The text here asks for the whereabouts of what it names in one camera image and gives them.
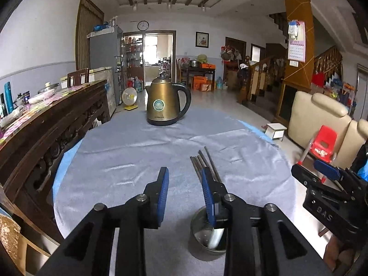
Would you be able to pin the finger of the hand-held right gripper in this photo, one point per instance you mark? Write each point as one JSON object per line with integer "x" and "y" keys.
{"x": 327, "y": 170}
{"x": 302, "y": 174}

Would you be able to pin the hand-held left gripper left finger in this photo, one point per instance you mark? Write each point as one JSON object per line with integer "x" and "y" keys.
{"x": 162, "y": 195}

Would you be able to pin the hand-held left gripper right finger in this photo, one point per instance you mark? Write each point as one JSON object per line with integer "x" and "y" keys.
{"x": 208, "y": 198}

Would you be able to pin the bundle of dark chopsticks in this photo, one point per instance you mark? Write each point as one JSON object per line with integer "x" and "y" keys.
{"x": 198, "y": 166}

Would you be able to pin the steel utensil cup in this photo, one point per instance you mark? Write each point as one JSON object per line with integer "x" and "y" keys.
{"x": 201, "y": 244}

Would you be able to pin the person's right hand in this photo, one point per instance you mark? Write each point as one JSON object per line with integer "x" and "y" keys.
{"x": 336, "y": 253}

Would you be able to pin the red plastic chair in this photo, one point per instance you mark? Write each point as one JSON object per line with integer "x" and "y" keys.
{"x": 323, "y": 146}

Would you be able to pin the small white stool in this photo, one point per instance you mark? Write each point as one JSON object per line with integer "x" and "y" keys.
{"x": 276, "y": 130}

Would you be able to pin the grey tablecloth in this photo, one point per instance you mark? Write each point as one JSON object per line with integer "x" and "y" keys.
{"x": 129, "y": 155}

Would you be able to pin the beige armchair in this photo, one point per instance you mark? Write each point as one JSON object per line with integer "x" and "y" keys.
{"x": 310, "y": 120}

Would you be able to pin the gold electric kettle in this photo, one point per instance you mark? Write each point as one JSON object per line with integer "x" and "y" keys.
{"x": 165, "y": 103}

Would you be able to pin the round electric heater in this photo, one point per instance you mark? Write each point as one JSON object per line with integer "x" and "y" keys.
{"x": 129, "y": 97}

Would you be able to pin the light blue table cover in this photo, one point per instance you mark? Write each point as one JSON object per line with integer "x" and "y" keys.
{"x": 61, "y": 166}

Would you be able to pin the wooden stair railing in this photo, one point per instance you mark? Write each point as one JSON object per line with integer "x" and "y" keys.
{"x": 258, "y": 77}

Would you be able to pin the blue water jug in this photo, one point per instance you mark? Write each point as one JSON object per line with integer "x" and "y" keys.
{"x": 138, "y": 84}

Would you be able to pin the clear water bottle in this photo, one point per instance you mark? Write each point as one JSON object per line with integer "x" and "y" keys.
{"x": 219, "y": 84}

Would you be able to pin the carved dark wooden sideboard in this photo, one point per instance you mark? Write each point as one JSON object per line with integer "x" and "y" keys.
{"x": 57, "y": 126}

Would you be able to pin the dark wooden table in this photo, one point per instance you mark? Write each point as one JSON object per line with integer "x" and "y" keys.
{"x": 198, "y": 70}

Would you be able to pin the white chest freezer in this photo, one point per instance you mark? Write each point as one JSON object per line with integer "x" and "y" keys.
{"x": 100, "y": 74}

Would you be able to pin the shelf with bottles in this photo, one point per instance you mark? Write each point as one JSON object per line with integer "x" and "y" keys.
{"x": 133, "y": 54}

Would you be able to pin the wooden chair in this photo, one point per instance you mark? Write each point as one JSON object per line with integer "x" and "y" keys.
{"x": 77, "y": 77}

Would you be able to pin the pink floral cloth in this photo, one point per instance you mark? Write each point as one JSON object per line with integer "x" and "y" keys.
{"x": 51, "y": 100}

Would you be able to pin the grey refrigerator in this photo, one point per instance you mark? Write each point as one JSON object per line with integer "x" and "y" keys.
{"x": 103, "y": 57}

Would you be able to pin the light wooden stool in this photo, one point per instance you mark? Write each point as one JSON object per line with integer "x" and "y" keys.
{"x": 17, "y": 244}

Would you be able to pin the glass pot lid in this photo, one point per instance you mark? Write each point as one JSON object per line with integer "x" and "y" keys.
{"x": 48, "y": 87}

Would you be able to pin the white bowl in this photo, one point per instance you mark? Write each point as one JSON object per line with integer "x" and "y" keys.
{"x": 37, "y": 99}

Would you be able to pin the framed picture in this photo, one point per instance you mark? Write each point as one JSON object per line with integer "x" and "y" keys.
{"x": 202, "y": 39}

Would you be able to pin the wooden pillar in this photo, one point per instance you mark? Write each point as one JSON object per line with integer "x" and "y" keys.
{"x": 299, "y": 11}

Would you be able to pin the brown wooden door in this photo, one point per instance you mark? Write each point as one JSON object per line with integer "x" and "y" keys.
{"x": 86, "y": 31}

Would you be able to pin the teal bottle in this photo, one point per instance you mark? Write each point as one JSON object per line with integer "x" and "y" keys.
{"x": 8, "y": 97}

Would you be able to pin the wall calendar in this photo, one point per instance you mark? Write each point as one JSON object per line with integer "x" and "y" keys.
{"x": 296, "y": 43}

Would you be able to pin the round wall clock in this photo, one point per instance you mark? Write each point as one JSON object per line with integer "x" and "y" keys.
{"x": 143, "y": 25}

